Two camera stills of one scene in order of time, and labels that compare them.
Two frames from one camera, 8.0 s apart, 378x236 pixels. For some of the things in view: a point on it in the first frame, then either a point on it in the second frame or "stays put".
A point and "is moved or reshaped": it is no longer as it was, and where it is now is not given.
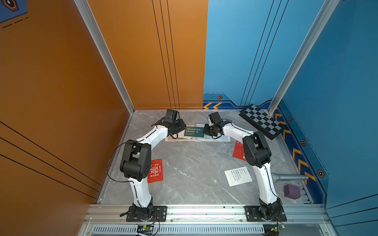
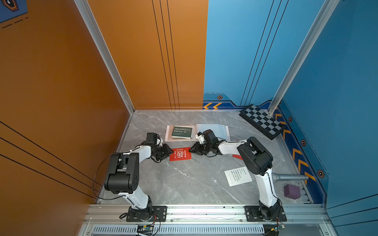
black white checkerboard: (261, 119) stays put
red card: (156, 171) -> (180, 154)
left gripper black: (181, 122) -> (167, 152)
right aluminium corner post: (327, 11) stays put
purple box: (292, 191) stays put
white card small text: (238, 176) stays put
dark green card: (194, 131) is moved or reshaped
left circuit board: (145, 229) stays put
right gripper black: (205, 131) -> (196, 149)
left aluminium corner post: (84, 8) stays put
